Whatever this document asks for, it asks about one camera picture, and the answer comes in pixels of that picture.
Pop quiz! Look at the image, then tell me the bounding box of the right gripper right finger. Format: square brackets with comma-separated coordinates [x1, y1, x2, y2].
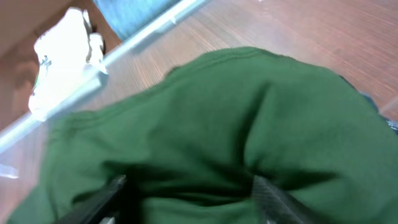
[252, 175, 329, 224]

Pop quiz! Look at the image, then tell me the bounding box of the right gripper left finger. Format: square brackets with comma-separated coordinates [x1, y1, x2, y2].
[55, 175, 127, 224]

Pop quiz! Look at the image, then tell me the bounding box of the dark green cloth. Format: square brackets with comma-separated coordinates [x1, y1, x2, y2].
[8, 47, 397, 223]

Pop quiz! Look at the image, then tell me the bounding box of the white printed t-shirt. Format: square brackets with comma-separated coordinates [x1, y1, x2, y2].
[28, 7, 107, 121]

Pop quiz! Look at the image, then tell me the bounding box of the blue cloth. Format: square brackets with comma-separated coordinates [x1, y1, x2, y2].
[93, 0, 180, 41]

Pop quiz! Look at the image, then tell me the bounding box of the clear plastic storage bin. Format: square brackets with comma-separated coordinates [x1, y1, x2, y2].
[0, 0, 212, 180]

